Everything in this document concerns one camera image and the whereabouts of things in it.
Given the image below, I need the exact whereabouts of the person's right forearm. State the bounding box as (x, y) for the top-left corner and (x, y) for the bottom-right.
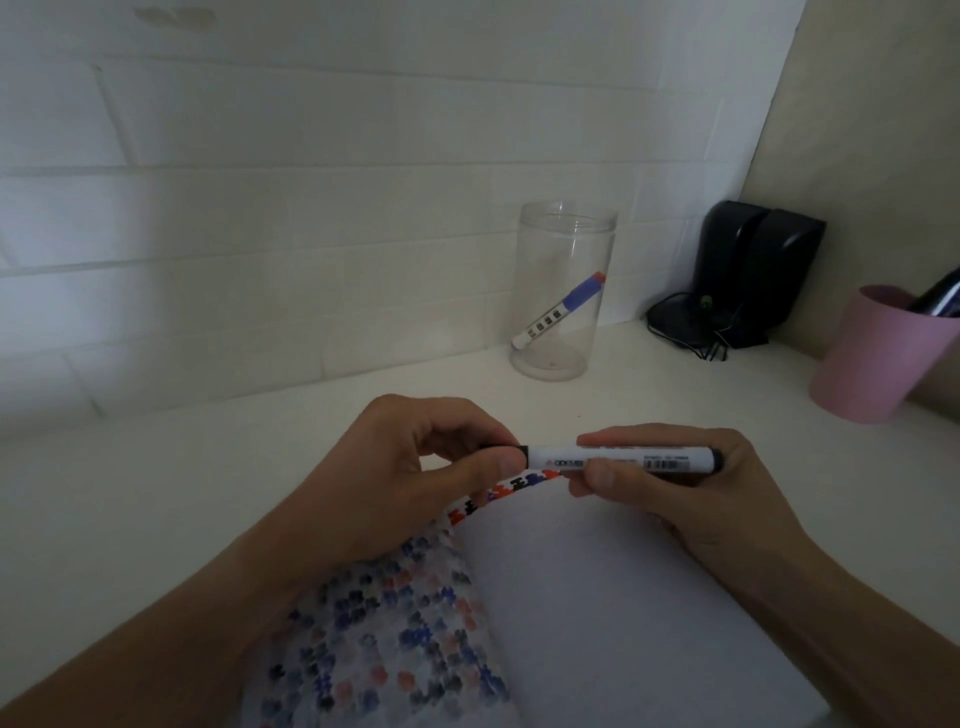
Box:
(693, 538), (960, 728)

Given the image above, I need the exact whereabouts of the white marker with blue cap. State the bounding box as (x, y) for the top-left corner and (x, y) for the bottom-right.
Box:
(510, 270), (608, 352)

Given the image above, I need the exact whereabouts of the black cable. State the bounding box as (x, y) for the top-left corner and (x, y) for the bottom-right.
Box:
(645, 290), (735, 363)

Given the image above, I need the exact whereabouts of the pink cup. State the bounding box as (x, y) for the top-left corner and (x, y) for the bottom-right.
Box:
(807, 283), (960, 426)

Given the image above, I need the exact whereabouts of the white marker with black cap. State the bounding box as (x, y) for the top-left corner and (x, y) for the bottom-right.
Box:
(517, 444), (726, 476)

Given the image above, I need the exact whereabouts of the clear plastic jar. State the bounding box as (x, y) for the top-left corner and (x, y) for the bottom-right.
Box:
(507, 199), (620, 383)

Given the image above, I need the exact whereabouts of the black speaker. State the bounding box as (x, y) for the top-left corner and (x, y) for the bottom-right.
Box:
(691, 199), (771, 333)
(736, 207), (828, 351)

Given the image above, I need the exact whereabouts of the person's right hand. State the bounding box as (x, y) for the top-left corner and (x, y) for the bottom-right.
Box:
(567, 423), (815, 580)

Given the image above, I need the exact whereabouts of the person's left forearm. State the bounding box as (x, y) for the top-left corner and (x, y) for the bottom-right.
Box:
(0, 525), (335, 728)

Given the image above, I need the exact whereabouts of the open notebook with colour marks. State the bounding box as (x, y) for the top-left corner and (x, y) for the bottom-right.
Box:
(238, 468), (835, 728)

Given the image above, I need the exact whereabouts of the person's left hand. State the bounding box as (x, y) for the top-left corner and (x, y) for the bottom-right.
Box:
(279, 393), (530, 595)

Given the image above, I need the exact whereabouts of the black object in cup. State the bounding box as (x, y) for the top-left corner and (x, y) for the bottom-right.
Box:
(904, 267), (960, 319)

